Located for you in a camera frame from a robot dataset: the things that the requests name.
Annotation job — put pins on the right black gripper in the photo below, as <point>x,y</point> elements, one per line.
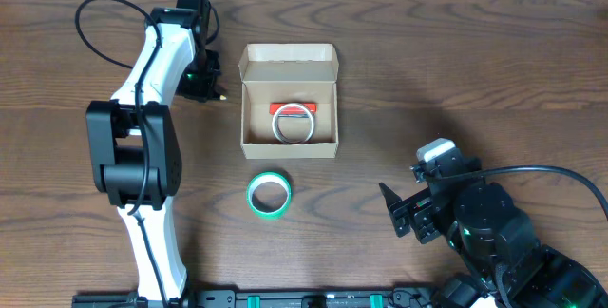
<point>413,213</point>

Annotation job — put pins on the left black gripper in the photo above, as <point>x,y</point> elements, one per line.
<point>204,86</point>

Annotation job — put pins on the white tape roll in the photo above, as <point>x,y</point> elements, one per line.
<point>293,130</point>

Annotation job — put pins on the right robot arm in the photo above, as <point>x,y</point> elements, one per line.
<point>507,264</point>

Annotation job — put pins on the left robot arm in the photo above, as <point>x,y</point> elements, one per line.
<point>134,149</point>

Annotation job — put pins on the open cardboard box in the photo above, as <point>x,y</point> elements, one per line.
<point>288,73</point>

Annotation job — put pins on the green tape roll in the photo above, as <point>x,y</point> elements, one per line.
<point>269,195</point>

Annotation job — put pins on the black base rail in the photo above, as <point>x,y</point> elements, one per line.
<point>408,297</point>

